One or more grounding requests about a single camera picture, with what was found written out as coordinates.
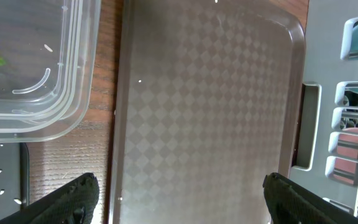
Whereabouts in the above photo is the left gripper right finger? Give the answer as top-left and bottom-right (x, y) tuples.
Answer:
(262, 172), (358, 224)

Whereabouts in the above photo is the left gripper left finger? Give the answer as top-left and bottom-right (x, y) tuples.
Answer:
(0, 172), (99, 224)

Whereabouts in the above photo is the grey dishwasher rack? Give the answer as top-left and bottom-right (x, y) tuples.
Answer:
(289, 1), (358, 218)

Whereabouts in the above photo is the black plastic tray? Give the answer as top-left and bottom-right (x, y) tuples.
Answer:
(0, 142), (29, 220)

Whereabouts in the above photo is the dark brown serving tray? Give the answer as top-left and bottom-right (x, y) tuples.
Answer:
(109, 0), (305, 223)

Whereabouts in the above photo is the clear plastic bin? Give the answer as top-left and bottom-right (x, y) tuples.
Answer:
(0, 0), (101, 142)

